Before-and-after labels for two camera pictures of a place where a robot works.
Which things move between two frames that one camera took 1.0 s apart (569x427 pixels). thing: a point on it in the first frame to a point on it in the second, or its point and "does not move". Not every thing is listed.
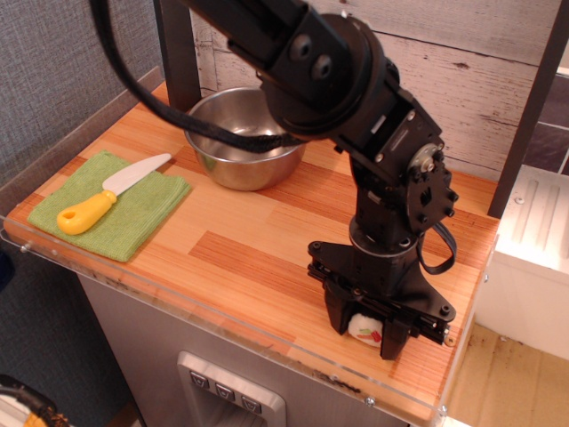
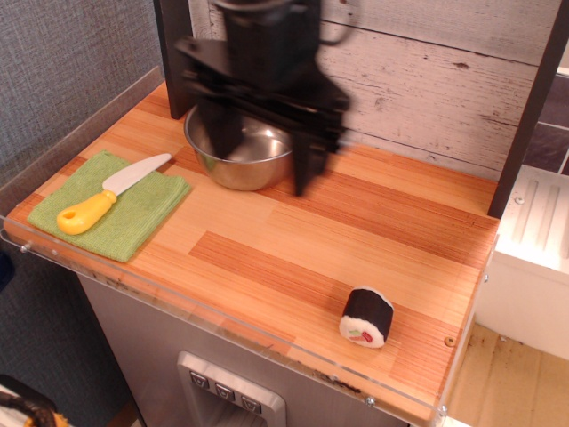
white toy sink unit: [526, 294] does not move
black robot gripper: [388, 279] to [270, 68]
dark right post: [532, 108] does not move
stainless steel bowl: [233, 167] does not move
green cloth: [137, 214] does not move
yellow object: [34, 420] to [60, 420]
